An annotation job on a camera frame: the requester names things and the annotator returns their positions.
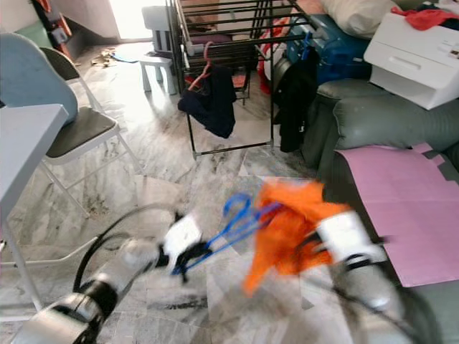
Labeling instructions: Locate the orange shirt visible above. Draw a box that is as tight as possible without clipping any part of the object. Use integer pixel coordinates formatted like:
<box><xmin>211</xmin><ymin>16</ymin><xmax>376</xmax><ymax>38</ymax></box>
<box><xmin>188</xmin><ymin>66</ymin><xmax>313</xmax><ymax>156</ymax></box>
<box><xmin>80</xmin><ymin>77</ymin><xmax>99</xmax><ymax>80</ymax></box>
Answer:
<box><xmin>242</xmin><ymin>179</ymin><xmax>352</xmax><ymax>296</ymax></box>

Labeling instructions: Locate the pink hanger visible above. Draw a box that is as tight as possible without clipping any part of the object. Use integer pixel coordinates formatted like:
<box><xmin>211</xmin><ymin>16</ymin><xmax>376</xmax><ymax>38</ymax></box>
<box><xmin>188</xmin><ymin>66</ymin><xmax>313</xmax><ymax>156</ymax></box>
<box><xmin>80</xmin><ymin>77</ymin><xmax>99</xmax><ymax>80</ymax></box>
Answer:
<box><xmin>186</xmin><ymin>41</ymin><xmax>219</xmax><ymax>90</ymax></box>

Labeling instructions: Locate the pink foam mat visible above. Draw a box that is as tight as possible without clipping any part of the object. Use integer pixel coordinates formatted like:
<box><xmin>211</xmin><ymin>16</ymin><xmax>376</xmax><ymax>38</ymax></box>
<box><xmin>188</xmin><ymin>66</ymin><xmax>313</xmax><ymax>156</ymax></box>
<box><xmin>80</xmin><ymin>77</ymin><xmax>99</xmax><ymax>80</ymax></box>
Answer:
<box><xmin>336</xmin><ymin>143</ymin><xmax>459</xmax><ymax>287</ymax></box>

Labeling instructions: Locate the black garment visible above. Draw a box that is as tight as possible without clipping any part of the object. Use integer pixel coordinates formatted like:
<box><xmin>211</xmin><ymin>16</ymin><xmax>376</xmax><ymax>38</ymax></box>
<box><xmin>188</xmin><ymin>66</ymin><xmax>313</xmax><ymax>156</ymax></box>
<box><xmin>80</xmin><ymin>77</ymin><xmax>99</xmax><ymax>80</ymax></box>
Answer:
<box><xmin>273</xmin><ymin>49</ymin><xmax>322</xmax><ymax>153</ymax></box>

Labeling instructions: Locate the dark navy garment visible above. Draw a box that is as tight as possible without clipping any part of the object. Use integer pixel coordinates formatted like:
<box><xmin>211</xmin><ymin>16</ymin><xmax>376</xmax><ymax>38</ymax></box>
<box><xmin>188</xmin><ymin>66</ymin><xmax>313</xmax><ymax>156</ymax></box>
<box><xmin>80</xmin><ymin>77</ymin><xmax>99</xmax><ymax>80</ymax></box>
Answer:
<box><xmin>178</xmin><ymin>66</ymin><xmax>237</xmax><ymax>139</ymax></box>

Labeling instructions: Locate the grey folding chair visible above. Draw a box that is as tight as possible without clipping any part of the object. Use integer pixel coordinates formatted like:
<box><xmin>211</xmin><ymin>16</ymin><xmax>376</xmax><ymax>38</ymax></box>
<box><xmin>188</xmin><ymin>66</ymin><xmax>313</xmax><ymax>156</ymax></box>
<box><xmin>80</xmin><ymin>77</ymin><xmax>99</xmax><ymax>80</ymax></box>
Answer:
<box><xmin>39</xmin><ymin>47</ymin><xmax>141</xmax><ymax>216</ymax></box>

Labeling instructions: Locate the white folding table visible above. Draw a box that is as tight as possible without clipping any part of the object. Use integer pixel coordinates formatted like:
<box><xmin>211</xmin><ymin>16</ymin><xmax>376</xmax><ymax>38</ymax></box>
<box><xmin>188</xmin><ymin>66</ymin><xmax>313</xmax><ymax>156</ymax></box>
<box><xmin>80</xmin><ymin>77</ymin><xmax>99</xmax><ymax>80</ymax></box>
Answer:
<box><xmin>0</xmin><ymin>104</ymin><xmax>69</xmax><ymax>320</ymax></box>

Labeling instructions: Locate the black metal drying rack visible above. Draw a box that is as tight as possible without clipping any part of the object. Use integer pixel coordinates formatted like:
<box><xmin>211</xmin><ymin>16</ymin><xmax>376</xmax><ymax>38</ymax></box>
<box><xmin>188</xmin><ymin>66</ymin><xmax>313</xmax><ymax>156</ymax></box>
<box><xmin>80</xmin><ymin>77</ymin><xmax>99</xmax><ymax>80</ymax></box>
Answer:
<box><xmin>165</xmin><ymin>0</ymin><xmax>331</xmax><ymax>158</ymax></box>

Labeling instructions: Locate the pale plastic child chair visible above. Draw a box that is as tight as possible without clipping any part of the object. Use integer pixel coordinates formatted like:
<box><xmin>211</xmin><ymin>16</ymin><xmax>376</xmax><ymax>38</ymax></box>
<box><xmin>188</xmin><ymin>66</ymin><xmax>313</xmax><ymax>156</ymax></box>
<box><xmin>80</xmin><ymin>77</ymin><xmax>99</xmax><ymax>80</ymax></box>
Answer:
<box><xmin>140</xmin><ymin>6</ymin><xmax>176</xmax><ymax>96</ymax></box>

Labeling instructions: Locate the blue plastic box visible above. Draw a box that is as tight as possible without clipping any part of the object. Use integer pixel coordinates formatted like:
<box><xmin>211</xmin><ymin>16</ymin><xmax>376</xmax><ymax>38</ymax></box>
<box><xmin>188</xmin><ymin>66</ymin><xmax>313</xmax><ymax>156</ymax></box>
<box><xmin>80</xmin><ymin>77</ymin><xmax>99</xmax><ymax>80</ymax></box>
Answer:
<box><xmin>283</xmin><ymin>14</ymin><xmax>374</xmax><ymax>85</ymax></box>

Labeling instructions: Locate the white drawer unit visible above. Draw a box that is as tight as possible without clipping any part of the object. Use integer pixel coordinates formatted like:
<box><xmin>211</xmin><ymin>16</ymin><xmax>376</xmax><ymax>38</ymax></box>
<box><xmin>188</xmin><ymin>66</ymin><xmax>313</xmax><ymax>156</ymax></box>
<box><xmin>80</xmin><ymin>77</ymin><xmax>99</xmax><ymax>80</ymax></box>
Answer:
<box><xmin>364</xmin><ymin>11</ymin><xmax>459</xmax><ymax>110</ymax></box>

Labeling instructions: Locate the blue door mat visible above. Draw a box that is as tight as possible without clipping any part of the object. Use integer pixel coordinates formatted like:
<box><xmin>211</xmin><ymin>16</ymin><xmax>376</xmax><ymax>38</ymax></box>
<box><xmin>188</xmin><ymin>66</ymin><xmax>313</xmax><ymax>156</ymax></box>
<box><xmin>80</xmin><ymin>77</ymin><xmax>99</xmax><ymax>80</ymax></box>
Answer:
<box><xmin>106</xmin><ymin>52</ymin><xmax>138</xmax><ymax>67</ymax></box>

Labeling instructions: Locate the blue chair back cover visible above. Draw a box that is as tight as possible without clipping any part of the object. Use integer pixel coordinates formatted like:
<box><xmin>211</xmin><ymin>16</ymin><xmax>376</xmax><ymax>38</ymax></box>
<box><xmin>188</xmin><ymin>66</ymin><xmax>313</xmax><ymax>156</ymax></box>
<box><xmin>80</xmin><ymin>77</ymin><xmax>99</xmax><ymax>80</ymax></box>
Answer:
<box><xmin>0</xmin><ymin>32</ymin><xmax>80</xmax><ymax>123</ymax></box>

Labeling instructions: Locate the beige pillow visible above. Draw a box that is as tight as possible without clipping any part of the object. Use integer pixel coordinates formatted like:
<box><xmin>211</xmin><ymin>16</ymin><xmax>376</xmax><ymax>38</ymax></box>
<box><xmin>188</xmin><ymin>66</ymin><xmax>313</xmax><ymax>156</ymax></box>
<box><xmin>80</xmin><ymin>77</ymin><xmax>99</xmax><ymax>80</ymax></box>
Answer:
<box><xmin>321</xmin><ymin>0</ymin><xmax>402</xmax><ymax>38</ymax></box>

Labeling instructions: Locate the red garment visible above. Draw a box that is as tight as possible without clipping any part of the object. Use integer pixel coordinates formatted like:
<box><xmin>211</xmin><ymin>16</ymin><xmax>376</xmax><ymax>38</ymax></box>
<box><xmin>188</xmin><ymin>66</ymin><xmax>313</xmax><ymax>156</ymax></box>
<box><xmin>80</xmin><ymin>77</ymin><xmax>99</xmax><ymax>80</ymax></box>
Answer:
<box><xmin>391</xmin><ymin>6</ymin><xmax>459</xmax><ymax>31</ymax></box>

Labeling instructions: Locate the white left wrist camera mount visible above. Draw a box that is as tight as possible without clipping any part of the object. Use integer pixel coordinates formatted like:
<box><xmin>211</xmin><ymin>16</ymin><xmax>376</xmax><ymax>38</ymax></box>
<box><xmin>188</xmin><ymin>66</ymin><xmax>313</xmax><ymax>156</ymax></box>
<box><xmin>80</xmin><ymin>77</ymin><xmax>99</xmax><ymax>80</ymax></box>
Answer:
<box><xmin>164</xmin><ymin>214</ymin><xmax>203</xmax><ymax>259</ymax></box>

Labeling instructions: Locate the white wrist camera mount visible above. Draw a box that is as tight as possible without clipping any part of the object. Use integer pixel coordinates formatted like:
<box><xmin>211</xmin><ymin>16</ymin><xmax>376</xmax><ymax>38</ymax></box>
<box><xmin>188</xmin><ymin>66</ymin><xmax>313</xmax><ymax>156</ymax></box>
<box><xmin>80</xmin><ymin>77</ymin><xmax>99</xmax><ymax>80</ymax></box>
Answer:
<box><xmin>164</xmin><ymin>214</ymin><xmax>203</xmax><ymax>259</ymax></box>
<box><xmin>316</xmin><ymin>210</ymin><xmax>388</xmax><ymax>266</ymax></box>

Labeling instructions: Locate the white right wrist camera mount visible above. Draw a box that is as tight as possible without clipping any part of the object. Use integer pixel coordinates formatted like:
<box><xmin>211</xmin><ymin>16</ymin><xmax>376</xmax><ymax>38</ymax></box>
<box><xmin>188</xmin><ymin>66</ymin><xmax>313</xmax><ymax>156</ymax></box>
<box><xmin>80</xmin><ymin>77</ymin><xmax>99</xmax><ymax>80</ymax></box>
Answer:
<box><xmin>316</xmin><ymin>210</ymin><xmax>388</xmax><ymax>266</ymax></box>

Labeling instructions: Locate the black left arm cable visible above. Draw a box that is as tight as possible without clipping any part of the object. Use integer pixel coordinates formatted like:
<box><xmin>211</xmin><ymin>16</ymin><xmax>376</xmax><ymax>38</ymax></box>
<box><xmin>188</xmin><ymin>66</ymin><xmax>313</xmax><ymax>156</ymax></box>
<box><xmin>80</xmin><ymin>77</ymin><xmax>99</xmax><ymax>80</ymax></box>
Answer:
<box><xmin>72</xmin><ymin>203</ymin><xmax>180</xmax><ymax>295</ymax></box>

